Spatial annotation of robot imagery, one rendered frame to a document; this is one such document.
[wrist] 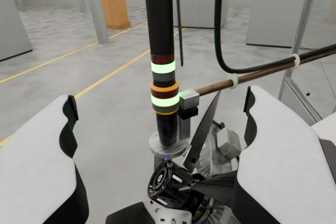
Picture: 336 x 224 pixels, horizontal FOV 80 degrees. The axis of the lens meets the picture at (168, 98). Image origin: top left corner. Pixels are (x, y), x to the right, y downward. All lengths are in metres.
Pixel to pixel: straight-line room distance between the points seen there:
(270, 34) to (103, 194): 5.09
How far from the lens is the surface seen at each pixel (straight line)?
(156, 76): 0.29
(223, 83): 0.37
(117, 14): 8.53
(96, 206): 2.12
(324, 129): 0.72
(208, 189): 0.44
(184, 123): 0.35
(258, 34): 5.86
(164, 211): 0.61
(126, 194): 2.11
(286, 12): 5.76
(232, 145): 0.83
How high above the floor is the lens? 1.72
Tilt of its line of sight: 31 degrees down
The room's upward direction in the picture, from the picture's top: 3 degrees counter-clockwise
